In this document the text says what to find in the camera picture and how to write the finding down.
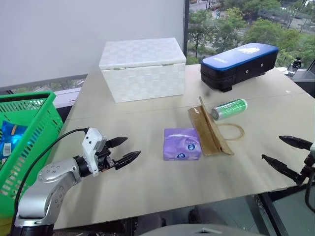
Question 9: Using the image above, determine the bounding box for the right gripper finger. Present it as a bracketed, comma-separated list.
[279, 135, 314, 151]
[261, 153, 306, 186]

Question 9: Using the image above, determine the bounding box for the purple tissue pack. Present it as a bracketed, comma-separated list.
[163, 127, 203, 162]

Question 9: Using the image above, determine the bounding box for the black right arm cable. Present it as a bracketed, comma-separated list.
[304, 172, 315, 212]

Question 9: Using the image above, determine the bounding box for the white woven lidded box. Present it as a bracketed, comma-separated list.
[98, 37, 187, 104]

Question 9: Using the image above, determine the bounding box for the green plastic basket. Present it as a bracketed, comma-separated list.
[0, 90, 64, 220]

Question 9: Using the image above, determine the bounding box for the dark side desk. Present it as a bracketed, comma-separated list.
[275, 65, 315, 99]

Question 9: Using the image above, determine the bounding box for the blue and black case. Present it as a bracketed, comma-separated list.
[200, 43, 280, 93]

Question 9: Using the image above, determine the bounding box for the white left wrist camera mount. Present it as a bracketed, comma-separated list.
[81, 127, 108, 177]

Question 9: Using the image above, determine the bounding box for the dark window frame post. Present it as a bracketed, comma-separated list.
[183, 0, 190, 66]

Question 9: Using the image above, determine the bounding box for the blue snack bag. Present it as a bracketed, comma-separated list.
[0, 120, 32, 163]

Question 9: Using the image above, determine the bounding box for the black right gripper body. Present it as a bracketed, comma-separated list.
[301, 150, 315, 184]

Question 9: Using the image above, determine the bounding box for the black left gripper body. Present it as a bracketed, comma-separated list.
[96, 144, 117, 173]

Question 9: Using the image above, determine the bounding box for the brown paper bag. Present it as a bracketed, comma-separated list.
[187, 96, 246, 156]

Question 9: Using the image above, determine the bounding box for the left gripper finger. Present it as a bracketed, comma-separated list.
[106, 136, 129, 149]
[114, 150, 142, 171]

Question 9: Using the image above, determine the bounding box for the green cylindrical can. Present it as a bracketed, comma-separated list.
[211, 98, 249, 121]

